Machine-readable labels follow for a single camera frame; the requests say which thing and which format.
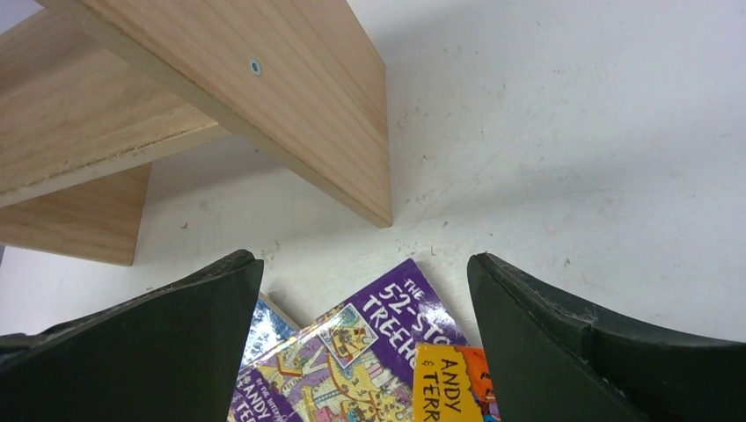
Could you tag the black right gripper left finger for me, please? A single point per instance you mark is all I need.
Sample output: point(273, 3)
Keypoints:
point(171, 354)

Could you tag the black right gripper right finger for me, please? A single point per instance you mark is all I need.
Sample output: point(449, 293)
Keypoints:
point(555, 356)

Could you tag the yellow 130-storey treehouse book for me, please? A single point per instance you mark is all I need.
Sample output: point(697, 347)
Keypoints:
point(453, 383)

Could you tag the purple 52-storey treehouse book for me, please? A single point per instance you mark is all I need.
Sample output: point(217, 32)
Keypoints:
point(355, 362)

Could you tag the blue 91-storey treehouse book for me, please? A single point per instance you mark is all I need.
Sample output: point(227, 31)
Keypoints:
point(270, 326)

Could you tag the wooden shelf unit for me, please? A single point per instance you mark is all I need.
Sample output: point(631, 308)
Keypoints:
point(93, 92)

